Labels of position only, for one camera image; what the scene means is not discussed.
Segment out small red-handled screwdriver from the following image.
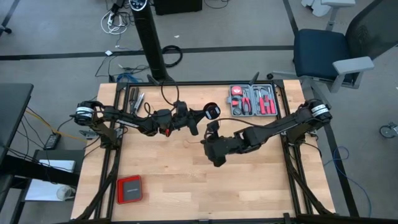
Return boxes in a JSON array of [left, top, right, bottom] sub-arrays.
[[264, 88, 271, 114]]

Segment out black chair caster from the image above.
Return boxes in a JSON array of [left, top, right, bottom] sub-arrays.
[[0, 15, 13, 35]]

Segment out white office chair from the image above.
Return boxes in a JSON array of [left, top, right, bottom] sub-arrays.
[[300, 0, 356, 32]]

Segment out black coiled cable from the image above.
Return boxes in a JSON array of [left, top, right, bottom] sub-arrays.
[[161, 45, 184, 68]]

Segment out red black portable drive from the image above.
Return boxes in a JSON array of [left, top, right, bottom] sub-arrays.
[[116, 174, 144, 205]]

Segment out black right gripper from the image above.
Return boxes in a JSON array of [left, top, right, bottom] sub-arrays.
[[200, 120, 246, 168]]

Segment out black power adapter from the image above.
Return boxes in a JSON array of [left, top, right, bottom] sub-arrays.
[[43, 133, 62, 151]]

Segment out clear plastic cup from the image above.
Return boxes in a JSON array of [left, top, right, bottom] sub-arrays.
[[55, 185, 76, 201]]

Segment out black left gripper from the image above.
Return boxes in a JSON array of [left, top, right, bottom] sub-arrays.
[[155, 101, 208, 137]]

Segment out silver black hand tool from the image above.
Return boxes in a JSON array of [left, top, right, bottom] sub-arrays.
[[134, 92, 146, 116]]

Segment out grey chair caster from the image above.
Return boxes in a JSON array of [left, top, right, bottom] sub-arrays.
[[379, 122, 398, 139]]

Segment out black wire stripper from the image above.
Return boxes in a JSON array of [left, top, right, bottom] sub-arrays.
[[128, 86, 140, 115]]

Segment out blue cable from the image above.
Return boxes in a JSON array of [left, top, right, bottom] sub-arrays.
[[116, 72, 144, 84], [323, 146, 373, 218]]

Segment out black table frame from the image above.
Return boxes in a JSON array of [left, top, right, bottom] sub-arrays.
[[71, 80, 340, 224]]

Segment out grey tool kit case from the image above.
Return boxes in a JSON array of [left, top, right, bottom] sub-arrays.
[[228, 83, 279, 118]]

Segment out black tower fan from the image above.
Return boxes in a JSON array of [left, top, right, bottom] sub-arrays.
[[129, 0, 175, 83]]

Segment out black desk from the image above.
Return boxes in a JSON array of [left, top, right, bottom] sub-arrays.
[[0, 82, 85, 218]]

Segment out white board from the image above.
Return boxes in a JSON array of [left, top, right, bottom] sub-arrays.
[[24, 159, 76, 202]]

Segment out blue office chair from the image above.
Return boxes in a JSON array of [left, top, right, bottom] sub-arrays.
[[266, 0, 398, 94]]

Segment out white power strip cables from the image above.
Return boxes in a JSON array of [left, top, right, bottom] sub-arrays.
[[100, 8, 129, 35]]

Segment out black box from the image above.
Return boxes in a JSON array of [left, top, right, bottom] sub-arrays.
[[154, 0, 203, 16]]

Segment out red-handled pliers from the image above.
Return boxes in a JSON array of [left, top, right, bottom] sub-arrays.
[[241, 90, 252, 115]]

